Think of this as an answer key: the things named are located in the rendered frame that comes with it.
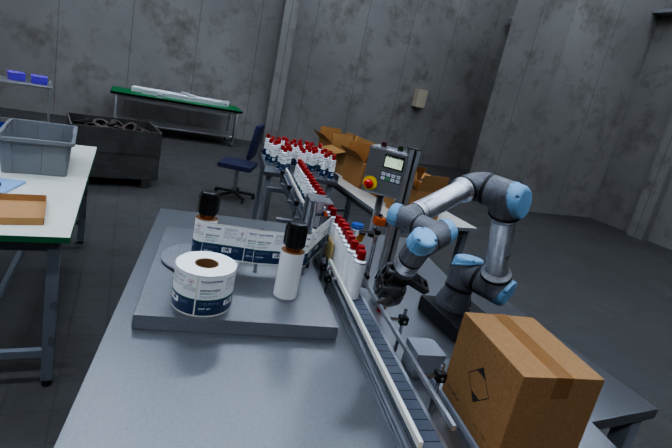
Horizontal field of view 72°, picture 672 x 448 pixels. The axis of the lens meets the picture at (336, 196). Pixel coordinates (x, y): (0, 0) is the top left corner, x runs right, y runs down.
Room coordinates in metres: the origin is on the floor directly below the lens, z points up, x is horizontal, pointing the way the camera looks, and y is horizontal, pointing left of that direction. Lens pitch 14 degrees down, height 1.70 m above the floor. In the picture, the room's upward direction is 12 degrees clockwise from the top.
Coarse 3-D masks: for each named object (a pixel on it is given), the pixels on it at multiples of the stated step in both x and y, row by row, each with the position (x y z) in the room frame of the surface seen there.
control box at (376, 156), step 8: (376, 144) 1.92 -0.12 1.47; (376, 152) 1.85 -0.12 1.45; (384, 152) 1.84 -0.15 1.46; (392, 152) 1.83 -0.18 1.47; (400, 152) 1.83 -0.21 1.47; (368, 160) 1.86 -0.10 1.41; (376, 160) 1.85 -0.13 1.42; (368, 168) 1.86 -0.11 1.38; (376, 168) 1.85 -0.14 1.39; (384, 168) 1.84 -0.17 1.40; (368, 176) 1.85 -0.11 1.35; (376, 176) 1.84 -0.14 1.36; (376, 184) 1.84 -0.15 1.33; (384, 184) 1.83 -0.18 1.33; (392, 184) 1.82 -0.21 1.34; (400, 184) 1.81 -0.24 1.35; (376, 192) 1.84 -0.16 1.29; (384, 192) 1.83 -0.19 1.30; (392, 192) 1.82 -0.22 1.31
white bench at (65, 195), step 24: (0, 168) 2.60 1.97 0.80; (72, 168) 2.89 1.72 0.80; (24, 192) 2.30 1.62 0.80; (48, 192) 2.37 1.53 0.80; (72, 192) 2.45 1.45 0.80; (48, 216) 2.06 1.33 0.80; (72, 216) 2.12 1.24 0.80; (0, 240) 1.77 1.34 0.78; (24, 240) 1.81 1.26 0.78; (48, 240) 1.85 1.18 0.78; (48, 264) 1.88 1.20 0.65; (0, 288) 2.32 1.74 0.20; (48, 288) 1.89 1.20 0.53; (48, 312) 1.89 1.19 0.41; (48, 336) 1.89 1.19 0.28; (48, 360) 1.89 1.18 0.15; (48, 384) 1.90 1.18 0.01
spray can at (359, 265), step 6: (360, 252) 1.69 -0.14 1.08; (366, 252) 1.70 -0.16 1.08; (360, 258) 1.69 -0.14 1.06; (354, 264) 1.69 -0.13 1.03; (360, 264) 1.68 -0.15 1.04; (354, 270) 1.69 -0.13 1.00; (360, 270) 1.68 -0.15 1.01; (354, 276) 1.68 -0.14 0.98; (360, 276) 1.69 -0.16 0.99; (354, 282) 1.68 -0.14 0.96; (360, 282) 1.69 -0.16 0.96; (348, 288) 1.70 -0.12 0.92; (354, 288) 1.68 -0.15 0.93; (360, 288) 1.70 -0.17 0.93; (354, 294) 1.68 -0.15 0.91; (354, 300) 1.68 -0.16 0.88
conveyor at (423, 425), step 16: (368, 320) 1.55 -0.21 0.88; (368, 352) 1.34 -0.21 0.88; (384, 352) 1.36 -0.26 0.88; (400, 368) 1.29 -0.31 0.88; (384, 384) 1.19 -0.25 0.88; (400, 384) 1.21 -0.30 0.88; (416, 400) 1.15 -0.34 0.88; (400, 416) 1.07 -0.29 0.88; (416, 416) 1.08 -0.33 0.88; (432, 432) 1.03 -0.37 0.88
